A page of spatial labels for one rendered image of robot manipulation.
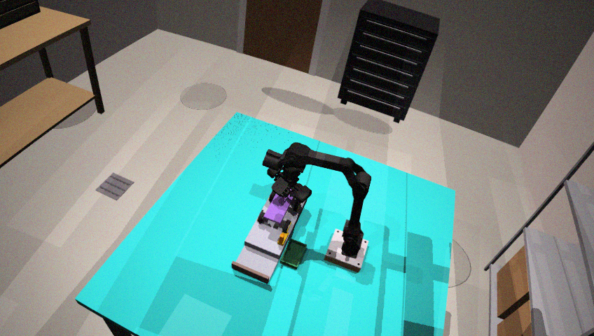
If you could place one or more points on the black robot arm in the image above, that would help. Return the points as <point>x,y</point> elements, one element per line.
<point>297,156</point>

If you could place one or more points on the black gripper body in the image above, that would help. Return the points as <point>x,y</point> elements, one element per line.
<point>302,192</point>

